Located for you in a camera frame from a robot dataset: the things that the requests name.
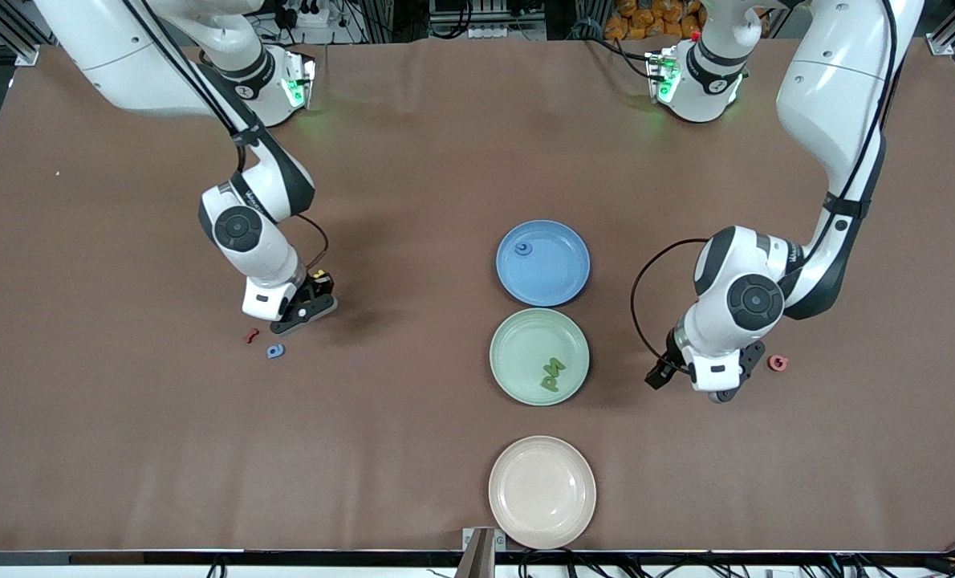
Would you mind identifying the metal table bracket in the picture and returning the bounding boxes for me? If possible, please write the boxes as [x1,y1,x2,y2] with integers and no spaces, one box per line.
[461,526,507,578]

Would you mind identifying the orange packets pile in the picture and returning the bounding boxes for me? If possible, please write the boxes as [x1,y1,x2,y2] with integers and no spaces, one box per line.
[604,0,705,41]

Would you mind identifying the white power strip black plugs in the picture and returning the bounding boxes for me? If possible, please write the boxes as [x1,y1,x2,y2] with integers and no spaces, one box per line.
[273,0,330,33]

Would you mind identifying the brown table cover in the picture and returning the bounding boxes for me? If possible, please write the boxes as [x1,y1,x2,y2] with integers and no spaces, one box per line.
[0,36,955,555]

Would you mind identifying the green plate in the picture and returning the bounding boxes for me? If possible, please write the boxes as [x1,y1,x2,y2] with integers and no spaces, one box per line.
[489,307,591,407]

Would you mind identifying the black table edge rail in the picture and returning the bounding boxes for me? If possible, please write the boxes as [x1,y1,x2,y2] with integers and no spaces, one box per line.
[0,549,955,569]

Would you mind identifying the blue plate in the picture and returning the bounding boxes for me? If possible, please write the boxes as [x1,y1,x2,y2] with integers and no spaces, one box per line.
[495,219,591,308]

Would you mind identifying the long white power strip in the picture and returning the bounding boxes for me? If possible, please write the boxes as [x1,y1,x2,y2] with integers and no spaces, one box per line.
[465,22,547,41]

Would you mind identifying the beige plate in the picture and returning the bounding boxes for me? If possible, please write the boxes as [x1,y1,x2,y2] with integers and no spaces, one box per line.
[488,435,597,551]

